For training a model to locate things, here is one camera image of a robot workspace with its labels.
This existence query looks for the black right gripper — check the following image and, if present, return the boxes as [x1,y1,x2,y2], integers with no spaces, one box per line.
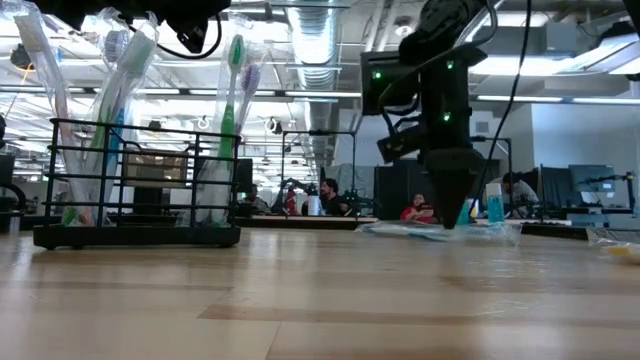
[360,49,482,230]

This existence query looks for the black wire toothbrush caddy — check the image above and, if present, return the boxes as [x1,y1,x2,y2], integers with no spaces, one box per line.
[32,117,243,250]

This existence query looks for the black background rig frame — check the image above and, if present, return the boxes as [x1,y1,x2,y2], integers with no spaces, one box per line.
[469,135,514,201]
[280,129,358,214]

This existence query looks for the clear plastic packaging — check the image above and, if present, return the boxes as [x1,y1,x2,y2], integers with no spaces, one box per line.
[357,221,481,246]

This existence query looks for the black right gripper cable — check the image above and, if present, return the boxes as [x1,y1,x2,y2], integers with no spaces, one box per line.
[467,0,532,216]

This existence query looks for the long ceiling light strip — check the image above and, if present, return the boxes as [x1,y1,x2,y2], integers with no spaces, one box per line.
[0,85,640,106]

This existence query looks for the black partition panels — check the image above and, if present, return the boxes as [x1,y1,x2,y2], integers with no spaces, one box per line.
[373,159,431,221]

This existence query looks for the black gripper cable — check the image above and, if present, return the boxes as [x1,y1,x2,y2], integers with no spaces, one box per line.
[127,13,224,61]
[467,0,532,216]

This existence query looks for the silver ceiling duct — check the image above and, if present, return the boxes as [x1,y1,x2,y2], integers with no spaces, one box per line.
[285,0,347,169]

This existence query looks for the background computer monitor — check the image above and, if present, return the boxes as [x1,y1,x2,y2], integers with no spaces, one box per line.
[568,163,617,194]

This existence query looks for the blue toothbrush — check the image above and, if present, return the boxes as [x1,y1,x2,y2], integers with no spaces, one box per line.
[97,7,132,226]
[449,222,522,247]

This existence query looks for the person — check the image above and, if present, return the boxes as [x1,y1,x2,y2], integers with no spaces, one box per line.
[399,193,439,224]
[318,178,352,217]
[501,172,541,220]
[242,183,271,216]

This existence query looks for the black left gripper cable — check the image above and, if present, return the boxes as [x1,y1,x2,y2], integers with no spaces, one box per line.
[127,13,224,61]

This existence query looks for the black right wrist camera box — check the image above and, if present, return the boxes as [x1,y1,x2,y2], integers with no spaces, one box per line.
[377,123,427,164]

